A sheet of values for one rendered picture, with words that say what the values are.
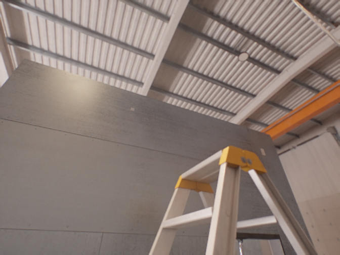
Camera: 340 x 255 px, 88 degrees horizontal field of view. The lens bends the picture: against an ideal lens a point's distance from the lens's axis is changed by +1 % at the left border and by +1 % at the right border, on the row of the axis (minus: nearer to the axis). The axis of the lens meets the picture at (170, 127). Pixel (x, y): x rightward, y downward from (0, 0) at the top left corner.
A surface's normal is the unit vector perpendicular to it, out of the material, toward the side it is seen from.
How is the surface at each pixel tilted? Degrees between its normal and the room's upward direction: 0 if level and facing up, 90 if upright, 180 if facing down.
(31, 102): 90
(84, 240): 90
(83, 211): 90
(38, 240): 90
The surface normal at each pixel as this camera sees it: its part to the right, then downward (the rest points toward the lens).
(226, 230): 0.49, -0.54
